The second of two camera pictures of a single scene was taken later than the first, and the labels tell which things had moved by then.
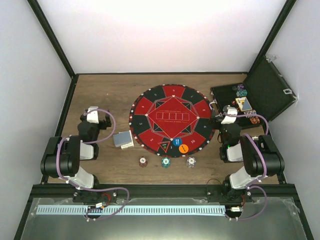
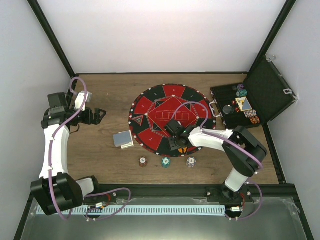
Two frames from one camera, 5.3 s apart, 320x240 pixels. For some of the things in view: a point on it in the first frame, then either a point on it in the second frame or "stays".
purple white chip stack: (191, 161) stays
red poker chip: (143, 161) stays
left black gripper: (108, 123) -> (97, 120)
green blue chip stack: (165, 162) stays
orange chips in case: (255, 120) stays
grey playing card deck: (122, 138) stays
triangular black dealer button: (164, 145) -> (139, 119)
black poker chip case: (265, 91) stays
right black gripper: (218, 120) -> (172, 145)
